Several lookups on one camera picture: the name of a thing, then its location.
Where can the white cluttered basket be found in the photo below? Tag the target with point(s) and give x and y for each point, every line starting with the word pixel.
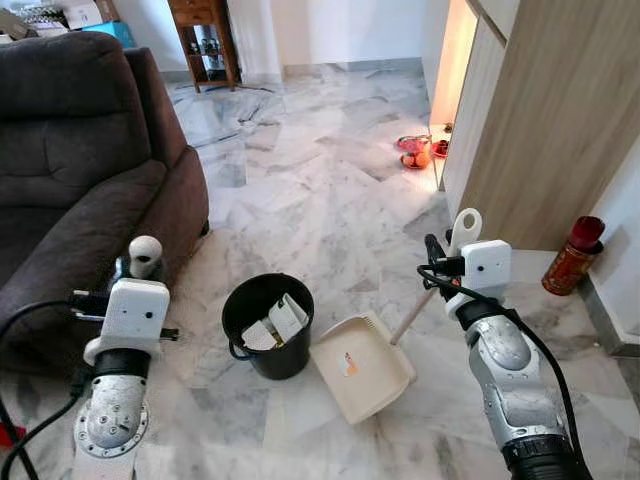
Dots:
pixel 50 15

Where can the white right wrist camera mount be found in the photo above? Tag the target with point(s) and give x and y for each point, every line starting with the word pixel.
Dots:
pixel 485 270

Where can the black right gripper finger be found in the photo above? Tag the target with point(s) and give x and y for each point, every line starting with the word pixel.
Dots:
pixel 434 250

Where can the blue box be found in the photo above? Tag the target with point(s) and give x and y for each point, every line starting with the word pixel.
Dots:
pixel 115 33

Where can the red metal canister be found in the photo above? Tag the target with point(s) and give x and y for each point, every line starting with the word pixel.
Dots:
pixel 570 262

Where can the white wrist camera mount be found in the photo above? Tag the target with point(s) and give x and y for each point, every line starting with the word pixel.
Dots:
pixel 130 315
pixel 485 270

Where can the dark brown sofa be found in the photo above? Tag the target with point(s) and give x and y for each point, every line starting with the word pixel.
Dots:
pixel 70 150

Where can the small brown wooden cabinet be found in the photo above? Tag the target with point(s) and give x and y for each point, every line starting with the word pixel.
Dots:
pixel 200 15

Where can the light wood panel partition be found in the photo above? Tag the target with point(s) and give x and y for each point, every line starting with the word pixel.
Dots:
pixel 560 120

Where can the white paper scrap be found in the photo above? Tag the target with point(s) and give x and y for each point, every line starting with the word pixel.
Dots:
pixel 260 335
pixel 290 315

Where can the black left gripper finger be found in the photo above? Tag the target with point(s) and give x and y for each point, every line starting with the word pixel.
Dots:
pixel 122 265
pixel 163 267

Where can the red floor offering tray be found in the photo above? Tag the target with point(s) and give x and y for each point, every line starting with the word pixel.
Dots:
pixel 415 152

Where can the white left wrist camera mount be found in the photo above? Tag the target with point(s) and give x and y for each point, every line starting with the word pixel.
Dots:
pixel 130 315

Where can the black plastic bucket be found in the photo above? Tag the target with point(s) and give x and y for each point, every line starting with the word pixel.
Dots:
pixel 275 362

